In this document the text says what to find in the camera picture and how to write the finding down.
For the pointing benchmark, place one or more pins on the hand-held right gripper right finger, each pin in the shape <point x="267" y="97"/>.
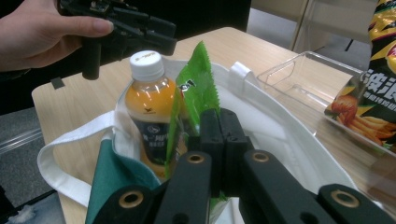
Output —
<point x="233" y="146"/>

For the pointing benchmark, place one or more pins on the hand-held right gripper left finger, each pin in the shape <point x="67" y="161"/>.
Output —
<point x="213" y="137"/>

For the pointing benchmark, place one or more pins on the white and green tote bag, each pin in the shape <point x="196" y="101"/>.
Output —
<point x="280" y="137"/>

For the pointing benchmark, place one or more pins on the green snack packet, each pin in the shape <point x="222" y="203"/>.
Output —
<point x="196" y="84"/>

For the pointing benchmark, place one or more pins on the orange juice bottle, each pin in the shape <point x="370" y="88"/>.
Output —
<point x="149" y="102"/>

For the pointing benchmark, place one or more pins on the clear plastic bin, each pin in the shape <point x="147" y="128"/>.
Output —
<point x="311" y="84"/>

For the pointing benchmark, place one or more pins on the yellow and black chips bag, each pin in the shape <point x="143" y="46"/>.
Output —
<point x="379" y="87"/>

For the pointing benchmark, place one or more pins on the aluminium floor rail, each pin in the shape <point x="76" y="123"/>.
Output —
<point x="18" y="141"/>

